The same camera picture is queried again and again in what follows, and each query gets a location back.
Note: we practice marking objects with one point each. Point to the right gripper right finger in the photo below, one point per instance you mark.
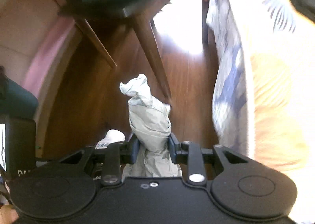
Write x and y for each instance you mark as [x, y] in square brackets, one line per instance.
[178, 151]

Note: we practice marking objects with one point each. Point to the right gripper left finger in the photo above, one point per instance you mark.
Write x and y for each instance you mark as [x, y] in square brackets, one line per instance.
[129, 150]

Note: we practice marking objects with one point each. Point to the grey paper trash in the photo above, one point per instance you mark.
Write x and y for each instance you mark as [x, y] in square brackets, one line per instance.
[150, 123]

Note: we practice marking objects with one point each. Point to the blue white bed sheet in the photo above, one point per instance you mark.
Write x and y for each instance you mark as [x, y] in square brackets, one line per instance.
[263, 103]

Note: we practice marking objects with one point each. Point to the brown wooden chair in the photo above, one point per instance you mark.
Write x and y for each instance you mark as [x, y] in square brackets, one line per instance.
[137, 14]

